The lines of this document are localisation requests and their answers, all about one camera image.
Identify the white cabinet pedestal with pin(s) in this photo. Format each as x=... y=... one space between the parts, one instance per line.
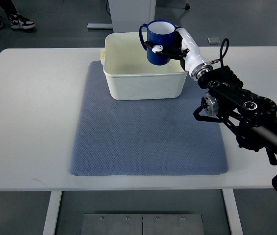
x=127 y=15

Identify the cream plastic box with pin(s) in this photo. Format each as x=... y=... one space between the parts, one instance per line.
x=130 y=76

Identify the blue mug white inside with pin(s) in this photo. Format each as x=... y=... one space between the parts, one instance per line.
x=161 y=33

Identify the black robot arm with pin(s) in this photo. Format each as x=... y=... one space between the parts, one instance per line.
x=250 y=117

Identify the metal floor plate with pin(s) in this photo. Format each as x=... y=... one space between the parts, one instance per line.
x=142 y=224

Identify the grey floor socket plate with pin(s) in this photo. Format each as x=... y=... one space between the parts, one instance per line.
x=213 y=40

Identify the blue-grey textured mat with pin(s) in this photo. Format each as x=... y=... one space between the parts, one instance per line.
x=144 y=137

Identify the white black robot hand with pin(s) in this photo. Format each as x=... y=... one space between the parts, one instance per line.
x=184 y=50

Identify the white table leg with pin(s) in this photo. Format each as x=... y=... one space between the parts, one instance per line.
x=52 y=213
x=232 y=212

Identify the white right table leg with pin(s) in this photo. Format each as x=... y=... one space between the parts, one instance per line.
x=232 y=212

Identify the white left table leg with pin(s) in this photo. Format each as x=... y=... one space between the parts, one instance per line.
x=52 y=213

